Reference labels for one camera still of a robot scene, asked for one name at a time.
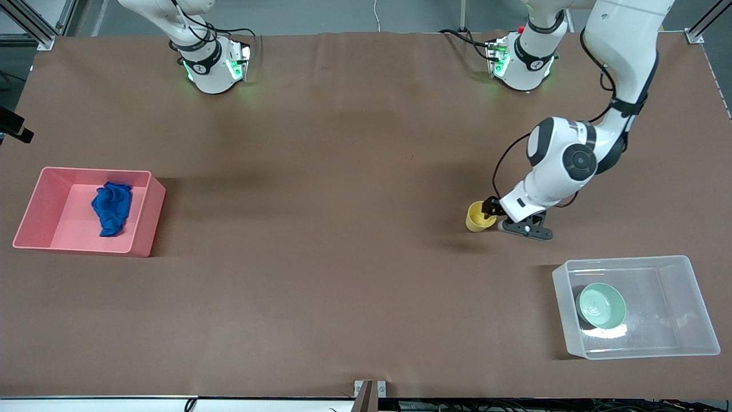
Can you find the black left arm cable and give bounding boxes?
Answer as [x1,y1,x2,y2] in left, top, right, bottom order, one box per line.
[492,29,650,201]

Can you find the clear plastic storage box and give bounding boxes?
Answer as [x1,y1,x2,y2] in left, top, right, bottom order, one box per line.
[552,255,721,361]

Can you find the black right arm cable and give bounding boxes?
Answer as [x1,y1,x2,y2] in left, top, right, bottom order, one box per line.
[170,0,257,43]

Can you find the black clamp device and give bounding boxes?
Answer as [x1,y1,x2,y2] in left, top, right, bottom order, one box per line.
[0,106,34,144]

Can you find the yellow plastic cup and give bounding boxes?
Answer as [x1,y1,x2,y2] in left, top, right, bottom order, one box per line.
[466,200,498,232]

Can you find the pink plastic bin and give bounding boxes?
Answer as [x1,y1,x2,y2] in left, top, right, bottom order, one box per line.
[13,167,166,258]

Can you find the brown table cover sheet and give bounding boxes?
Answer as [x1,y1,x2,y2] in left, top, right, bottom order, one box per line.
[0,31,732,399]

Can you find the blue glove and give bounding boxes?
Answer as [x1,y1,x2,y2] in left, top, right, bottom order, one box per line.
[91,181,133,237]

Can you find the black left base cable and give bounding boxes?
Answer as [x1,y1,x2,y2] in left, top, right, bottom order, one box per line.
[439,29,492,58]

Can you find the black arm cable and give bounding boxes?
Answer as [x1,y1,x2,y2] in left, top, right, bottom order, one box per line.
[170,0,257,43]
[492,29,650,201]

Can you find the aluminium frame post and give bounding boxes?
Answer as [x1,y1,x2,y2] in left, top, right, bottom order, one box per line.
[686,0,732,44]
[0,0,78,51]

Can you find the grey metal table bracket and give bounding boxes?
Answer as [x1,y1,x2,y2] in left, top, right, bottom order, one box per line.
[353,380,387,412]

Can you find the pale green bowl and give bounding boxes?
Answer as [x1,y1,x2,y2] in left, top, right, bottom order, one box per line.
[576,283,627,330]

